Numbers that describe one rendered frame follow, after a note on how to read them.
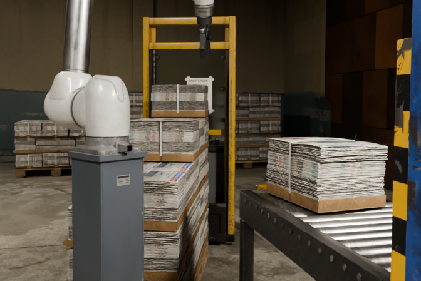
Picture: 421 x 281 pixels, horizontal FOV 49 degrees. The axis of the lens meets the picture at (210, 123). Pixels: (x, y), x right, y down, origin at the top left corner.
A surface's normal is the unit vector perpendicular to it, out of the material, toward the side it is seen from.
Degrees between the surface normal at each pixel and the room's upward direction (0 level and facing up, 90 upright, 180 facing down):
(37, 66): 90
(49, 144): 90
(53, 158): 90
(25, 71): 90
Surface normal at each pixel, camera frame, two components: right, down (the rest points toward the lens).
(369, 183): 0.36, 0.05
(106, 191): 0.73, 0.04
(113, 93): 0.46, -0.21
